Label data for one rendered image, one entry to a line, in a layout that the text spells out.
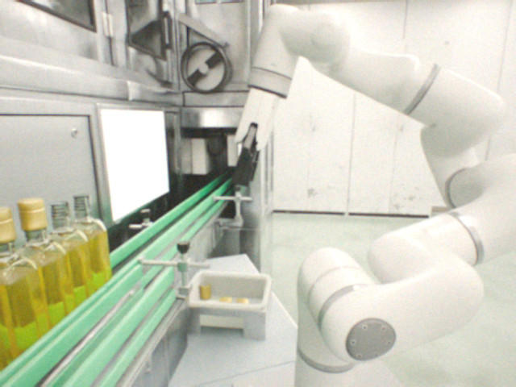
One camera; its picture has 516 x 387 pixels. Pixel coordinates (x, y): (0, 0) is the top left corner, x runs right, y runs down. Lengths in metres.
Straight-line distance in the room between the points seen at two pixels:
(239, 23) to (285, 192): 3.05
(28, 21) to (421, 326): 0.90
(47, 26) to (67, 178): 0.34
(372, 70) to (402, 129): 3.75
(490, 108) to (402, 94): 0.12
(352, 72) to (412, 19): 4.39
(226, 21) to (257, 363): 1.33
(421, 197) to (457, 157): 3.95
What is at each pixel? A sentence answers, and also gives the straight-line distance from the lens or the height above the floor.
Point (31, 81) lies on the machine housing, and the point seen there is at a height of 1.35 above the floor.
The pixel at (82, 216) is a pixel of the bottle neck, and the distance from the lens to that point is 0.70.
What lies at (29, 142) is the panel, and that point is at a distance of 0.81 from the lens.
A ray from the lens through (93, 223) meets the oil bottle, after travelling 0.70.
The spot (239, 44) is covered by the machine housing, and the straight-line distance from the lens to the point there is 1.58.
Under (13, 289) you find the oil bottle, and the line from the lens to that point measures 0.57.
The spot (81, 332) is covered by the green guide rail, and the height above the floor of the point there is 0.94.
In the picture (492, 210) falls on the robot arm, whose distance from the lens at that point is 0.55.
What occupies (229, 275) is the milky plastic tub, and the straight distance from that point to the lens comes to 0.99.
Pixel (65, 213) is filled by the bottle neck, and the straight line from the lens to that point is 0.65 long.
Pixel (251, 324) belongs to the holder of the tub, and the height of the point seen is 0.79.
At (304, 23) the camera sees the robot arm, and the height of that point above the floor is 1.42.
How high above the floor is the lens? 1.28
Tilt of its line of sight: 14 degrees down
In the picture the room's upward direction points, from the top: straight up
